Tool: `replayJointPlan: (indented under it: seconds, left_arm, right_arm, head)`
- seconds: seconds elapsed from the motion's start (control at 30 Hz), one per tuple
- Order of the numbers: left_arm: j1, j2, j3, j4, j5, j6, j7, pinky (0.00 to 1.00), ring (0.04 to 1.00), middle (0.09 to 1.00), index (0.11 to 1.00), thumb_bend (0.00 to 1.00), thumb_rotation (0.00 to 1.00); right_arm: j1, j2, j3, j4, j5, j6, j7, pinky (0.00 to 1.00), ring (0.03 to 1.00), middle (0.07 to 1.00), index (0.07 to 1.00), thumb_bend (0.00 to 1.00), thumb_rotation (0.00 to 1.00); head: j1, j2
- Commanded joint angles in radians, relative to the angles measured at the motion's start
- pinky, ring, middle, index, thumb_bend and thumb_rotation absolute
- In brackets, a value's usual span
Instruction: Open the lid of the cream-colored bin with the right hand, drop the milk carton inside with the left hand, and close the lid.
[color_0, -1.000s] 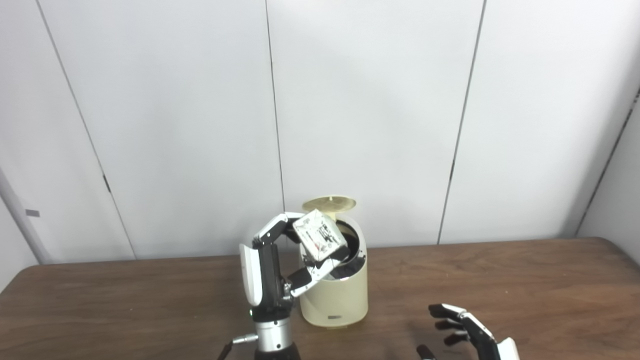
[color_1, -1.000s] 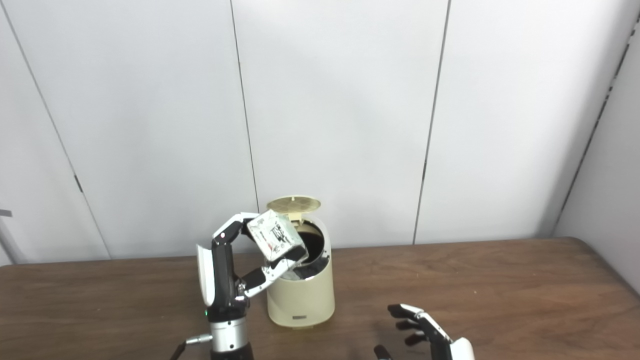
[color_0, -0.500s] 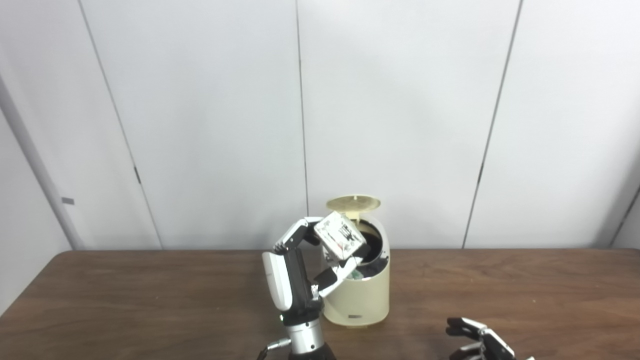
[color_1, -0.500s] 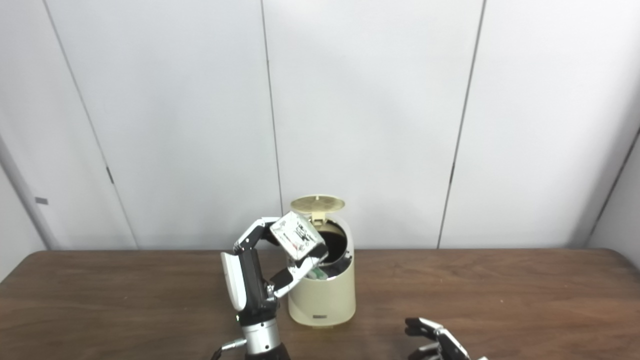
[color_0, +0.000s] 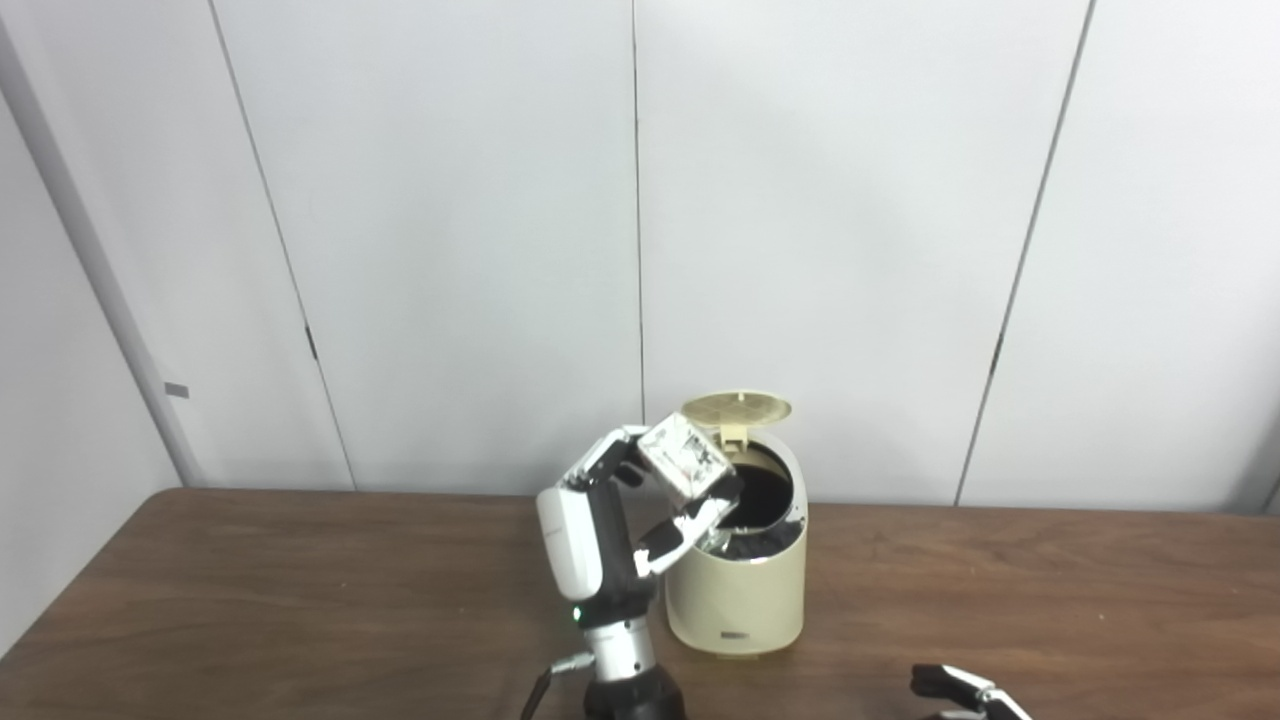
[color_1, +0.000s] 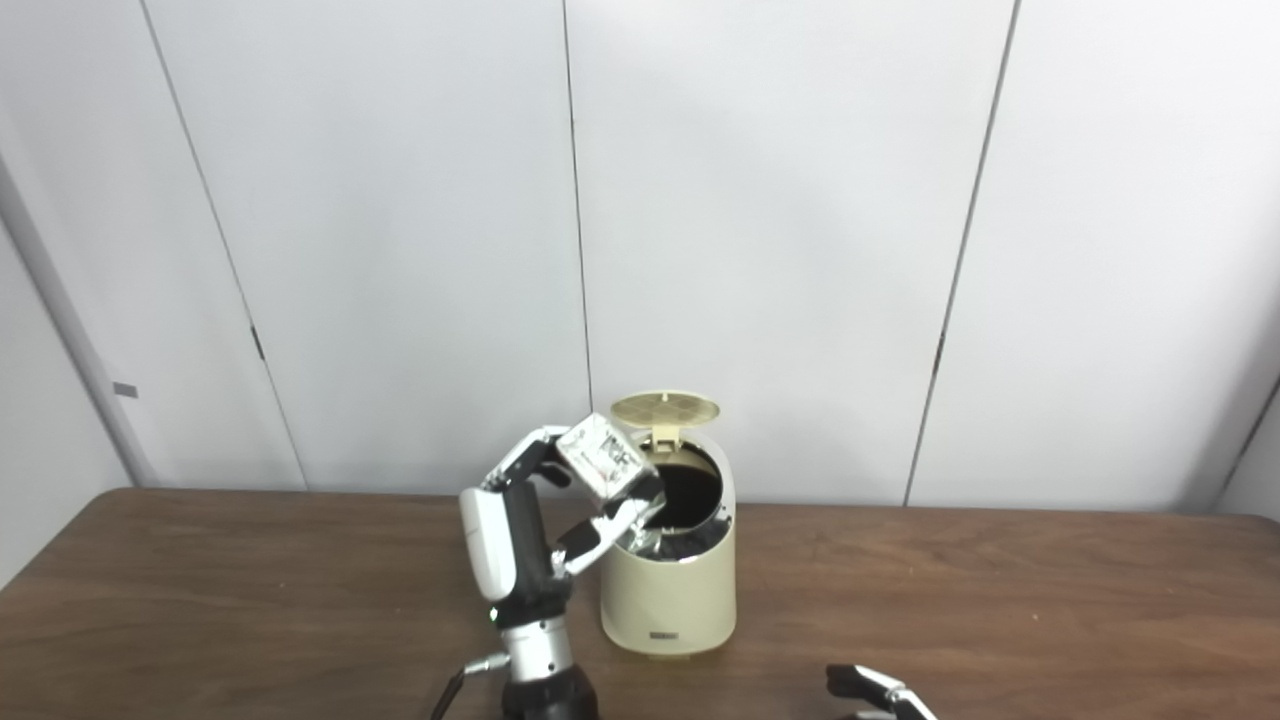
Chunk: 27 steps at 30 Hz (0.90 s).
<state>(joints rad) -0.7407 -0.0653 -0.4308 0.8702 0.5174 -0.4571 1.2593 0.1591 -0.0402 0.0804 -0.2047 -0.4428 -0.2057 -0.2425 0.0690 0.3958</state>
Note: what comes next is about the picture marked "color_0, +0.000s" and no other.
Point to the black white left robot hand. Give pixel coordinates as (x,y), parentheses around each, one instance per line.
(600,545)

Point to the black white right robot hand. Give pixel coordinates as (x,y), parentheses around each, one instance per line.
(975,692)

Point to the white green milk carton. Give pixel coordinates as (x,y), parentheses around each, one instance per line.
(685,458)

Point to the cream round bin lid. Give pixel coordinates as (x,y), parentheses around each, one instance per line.
(738,408)

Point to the cream-colored round bin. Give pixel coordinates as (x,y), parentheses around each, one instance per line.
(740,600)

